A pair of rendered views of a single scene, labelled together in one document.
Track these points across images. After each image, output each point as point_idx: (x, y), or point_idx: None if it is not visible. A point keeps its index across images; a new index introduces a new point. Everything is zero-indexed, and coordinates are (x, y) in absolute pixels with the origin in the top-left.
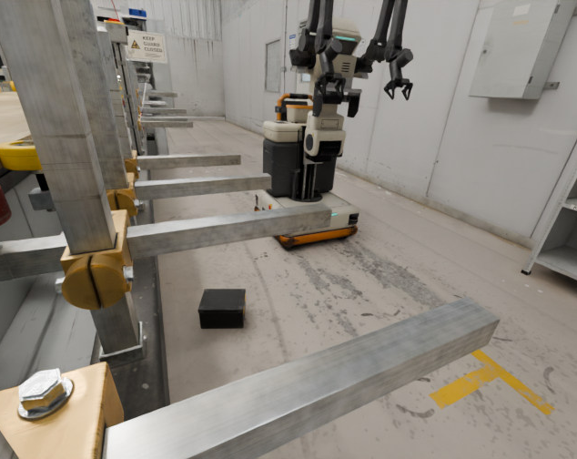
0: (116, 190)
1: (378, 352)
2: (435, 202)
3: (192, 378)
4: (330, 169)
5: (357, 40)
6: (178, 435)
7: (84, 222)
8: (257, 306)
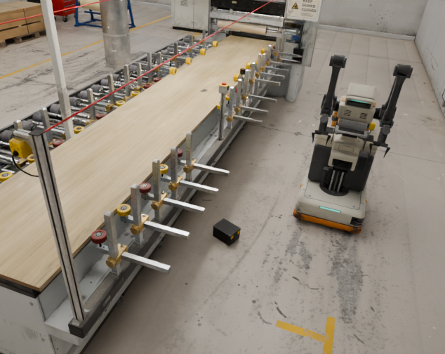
0: (173, 183)
1: (169, 229)
2: None
3: (195, 251)
4: (362, 175)
5: (370, 103)
6: (149, 223)
7: (156, 197)
8: (245, 241)
